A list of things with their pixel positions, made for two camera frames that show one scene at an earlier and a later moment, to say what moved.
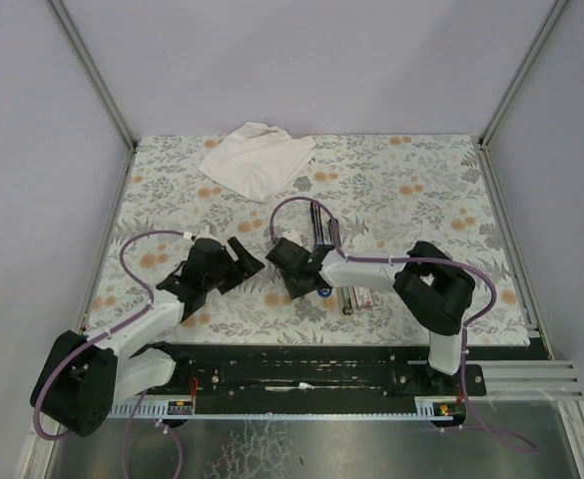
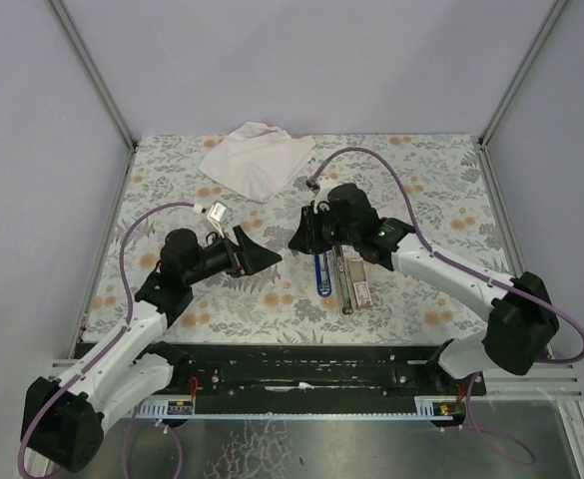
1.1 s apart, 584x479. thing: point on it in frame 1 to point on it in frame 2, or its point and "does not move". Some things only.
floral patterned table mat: [376, 239] does not move
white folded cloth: [258, 161] does not move
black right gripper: [322, 248] to [312, 230]
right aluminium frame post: [500, 112] does not move
